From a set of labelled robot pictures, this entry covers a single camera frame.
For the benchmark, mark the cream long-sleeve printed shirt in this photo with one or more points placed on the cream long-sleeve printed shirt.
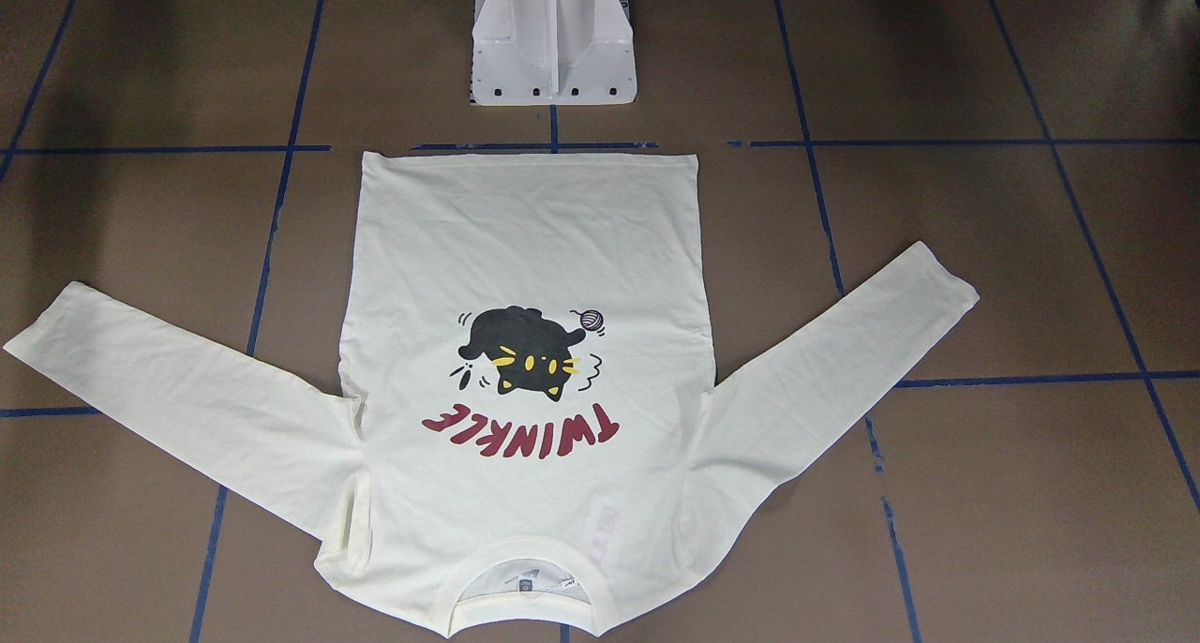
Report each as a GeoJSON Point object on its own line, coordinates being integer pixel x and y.
{"type": "Point", "coordinates": [530, 424]}

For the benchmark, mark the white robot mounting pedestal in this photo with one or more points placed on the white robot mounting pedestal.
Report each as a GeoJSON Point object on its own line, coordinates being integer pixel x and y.
{"type": "Point", "coordinates": [552, 52]}

